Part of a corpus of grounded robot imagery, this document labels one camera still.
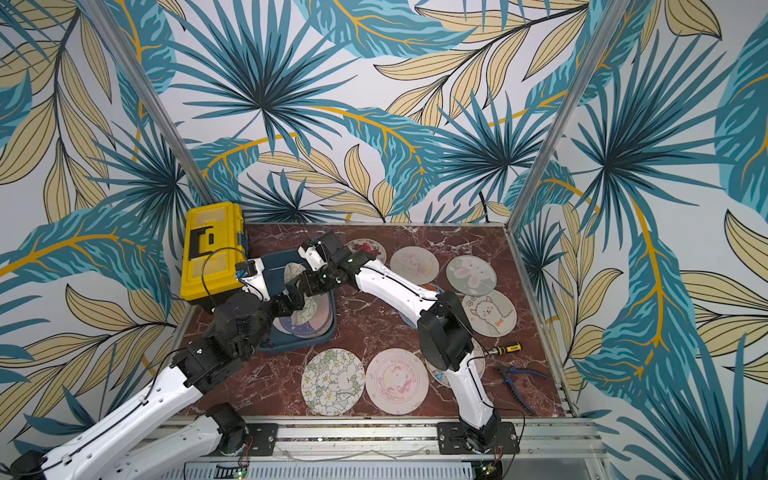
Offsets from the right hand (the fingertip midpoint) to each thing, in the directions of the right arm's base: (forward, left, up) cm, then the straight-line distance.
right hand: (302, 286), depth 83 cm
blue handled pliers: (-20, -57, -16) cm, 62 cm away
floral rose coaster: (+28, -19, -16) cm, 37 cm away
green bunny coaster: (+15, -54, -17) cm, 59 cm away
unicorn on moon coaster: (+20, -35, -17) cm, 43 cm away
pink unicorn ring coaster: (-21, -26, -17) cm, 38 cm away
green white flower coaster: (-21, -8, -16) cm, 28 cm away
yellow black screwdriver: (-13, -61, -15) cm, 64 cm away
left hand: (-6, +1, +10) cm, 12 cm away
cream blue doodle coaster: (-20, -38, -17) cm, 46 cm away
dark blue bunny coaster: (-5, -2, -13) cm, 15 cm away
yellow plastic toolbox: (+15, +28, +3) cm, 32 cm away
